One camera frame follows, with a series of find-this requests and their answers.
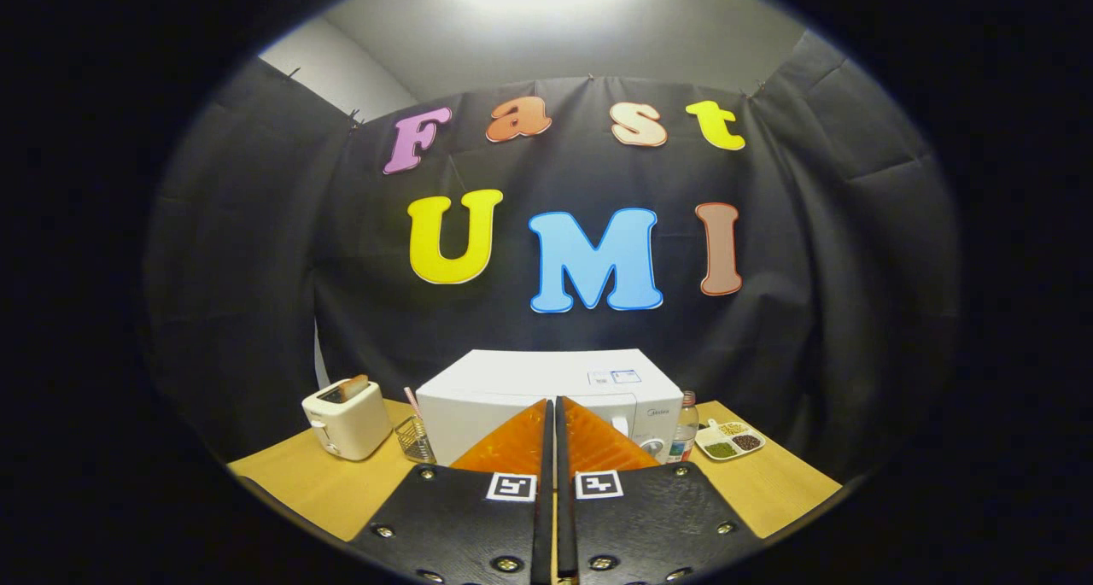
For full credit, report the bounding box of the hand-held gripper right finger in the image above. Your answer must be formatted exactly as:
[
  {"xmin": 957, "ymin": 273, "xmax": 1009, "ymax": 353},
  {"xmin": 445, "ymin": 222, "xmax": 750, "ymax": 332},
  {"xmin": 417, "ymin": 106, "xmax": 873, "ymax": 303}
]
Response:
[{"xmin": 555, "ymin": 397, "xmax": 765, "ymax": 585}]

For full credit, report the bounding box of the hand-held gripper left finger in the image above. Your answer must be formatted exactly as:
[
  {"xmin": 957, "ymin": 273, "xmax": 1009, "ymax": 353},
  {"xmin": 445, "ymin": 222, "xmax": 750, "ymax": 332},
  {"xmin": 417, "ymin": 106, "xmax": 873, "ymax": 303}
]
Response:
[{"xmin": 346, "ymin": 399, "xmax": 556, "ymax": 585}]

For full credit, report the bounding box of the white microwave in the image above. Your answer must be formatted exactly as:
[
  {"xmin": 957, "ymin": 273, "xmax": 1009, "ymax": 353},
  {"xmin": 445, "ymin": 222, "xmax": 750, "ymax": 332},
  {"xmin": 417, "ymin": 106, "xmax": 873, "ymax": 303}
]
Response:
[{"xmin": 416, "ymin": 349, "xmax": 684, "ymax": 468}]

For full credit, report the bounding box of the clear bottle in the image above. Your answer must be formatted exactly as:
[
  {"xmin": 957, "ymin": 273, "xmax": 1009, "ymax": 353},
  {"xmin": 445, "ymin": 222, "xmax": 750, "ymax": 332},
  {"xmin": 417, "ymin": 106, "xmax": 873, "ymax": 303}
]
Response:
[{"xmin": 668, "ymin": 390, "xmax": 699, "ymax": 464}]

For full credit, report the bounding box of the divided dish with beans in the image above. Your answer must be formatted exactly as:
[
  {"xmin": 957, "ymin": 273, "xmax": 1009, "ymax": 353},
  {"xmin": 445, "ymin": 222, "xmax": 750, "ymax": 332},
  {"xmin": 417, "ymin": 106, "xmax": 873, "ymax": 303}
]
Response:
[{"xmin": 694, "ymin": 419, "xmax": 767, "ymax": 461}]

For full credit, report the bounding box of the white toaster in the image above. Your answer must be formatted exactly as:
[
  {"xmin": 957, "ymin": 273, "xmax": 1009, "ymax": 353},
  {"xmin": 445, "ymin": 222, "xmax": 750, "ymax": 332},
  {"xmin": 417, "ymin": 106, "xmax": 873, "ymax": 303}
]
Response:
[{"xmin": 301, "ymin": 375, "xmax": 394, "ymax": 462}]

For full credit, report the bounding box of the metal wire basket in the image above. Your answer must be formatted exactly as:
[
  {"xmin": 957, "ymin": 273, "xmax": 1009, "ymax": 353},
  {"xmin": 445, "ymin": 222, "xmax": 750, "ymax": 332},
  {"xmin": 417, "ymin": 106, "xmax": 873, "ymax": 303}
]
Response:
[{"xmin": 394, "ymin": 414, "xmax": 436, "ymax": 464}]

